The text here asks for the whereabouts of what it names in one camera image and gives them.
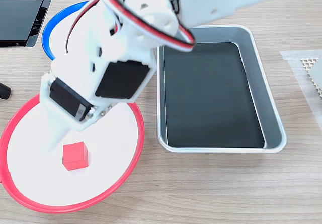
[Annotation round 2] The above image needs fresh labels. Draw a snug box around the thin red black cable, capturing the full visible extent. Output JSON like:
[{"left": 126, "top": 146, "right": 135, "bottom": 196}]
[{"left": 65, "top": 0, "right": 102, "bottom": 55}]

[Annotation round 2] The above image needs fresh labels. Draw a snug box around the white honeycomb perforated sheet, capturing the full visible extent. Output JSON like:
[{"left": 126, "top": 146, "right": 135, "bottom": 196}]
[{"left": 300, "top": 57, "right": 322, "bottom": 100}]

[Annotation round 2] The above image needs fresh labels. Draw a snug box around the silver metal tray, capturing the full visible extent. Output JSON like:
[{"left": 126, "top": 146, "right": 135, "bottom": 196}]
[{"left": 156, "top": 24, "right": 288, "bottom": 154}]

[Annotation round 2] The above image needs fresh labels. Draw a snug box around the blue-rimmed white dish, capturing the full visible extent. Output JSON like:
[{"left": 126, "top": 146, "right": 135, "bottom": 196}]
[{"left": 42, "top": 0, "right": 94, "bottom": 62}]

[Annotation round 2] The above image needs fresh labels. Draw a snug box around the red-rimmed white dish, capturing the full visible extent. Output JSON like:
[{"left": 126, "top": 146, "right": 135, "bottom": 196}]
[{"left": 0, "top": 93, "right": 145, "bottom": 214}]

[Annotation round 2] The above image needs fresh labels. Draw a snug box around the red cube block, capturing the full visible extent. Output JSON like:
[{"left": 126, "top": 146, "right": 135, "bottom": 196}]
[{"left": 62, "top": 141, "right": 89, "bottom": 171}]

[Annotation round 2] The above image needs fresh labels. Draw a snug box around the black tray liner mat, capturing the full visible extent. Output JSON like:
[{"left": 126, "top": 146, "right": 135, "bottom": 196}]
[{"left": 163, "top": 42, "right": 266, "bottom": 149}]

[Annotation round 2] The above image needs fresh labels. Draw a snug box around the black flat panel device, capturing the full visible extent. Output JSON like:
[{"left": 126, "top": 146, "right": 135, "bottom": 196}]
[{"left": 0, "top": 0, "right": 58, "bottom": 48}]

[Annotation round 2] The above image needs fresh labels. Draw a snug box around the black rounded object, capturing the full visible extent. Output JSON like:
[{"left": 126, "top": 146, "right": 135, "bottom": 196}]
[{"left": 0, "top": 82, "right": 12, "bottom": 100}]

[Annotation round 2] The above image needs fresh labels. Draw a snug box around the clear plastic sheet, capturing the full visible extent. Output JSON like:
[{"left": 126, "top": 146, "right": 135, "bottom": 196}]
[{"left": 279, "top": 50, "right": 322, "bottom": 130}]

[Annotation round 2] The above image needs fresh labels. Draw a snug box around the red black white cable bundle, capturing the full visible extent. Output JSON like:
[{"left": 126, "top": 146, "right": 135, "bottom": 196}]
[{"left": 89, "top": 0, "right": 196, "bottom": 53}]

